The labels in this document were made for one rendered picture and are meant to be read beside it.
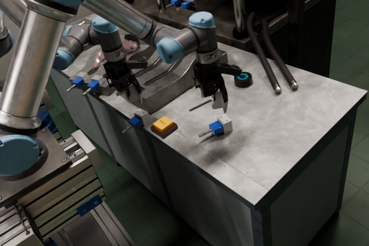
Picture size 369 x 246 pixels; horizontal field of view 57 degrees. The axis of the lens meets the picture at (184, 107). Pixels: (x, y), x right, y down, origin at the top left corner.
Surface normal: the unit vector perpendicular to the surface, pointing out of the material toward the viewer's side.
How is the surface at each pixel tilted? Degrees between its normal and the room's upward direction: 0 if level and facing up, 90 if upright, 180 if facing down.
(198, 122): 0
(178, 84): 90
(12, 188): 0
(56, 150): 0
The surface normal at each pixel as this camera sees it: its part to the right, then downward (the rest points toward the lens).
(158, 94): 0.65, 0.36
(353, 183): -0.18, -0.77
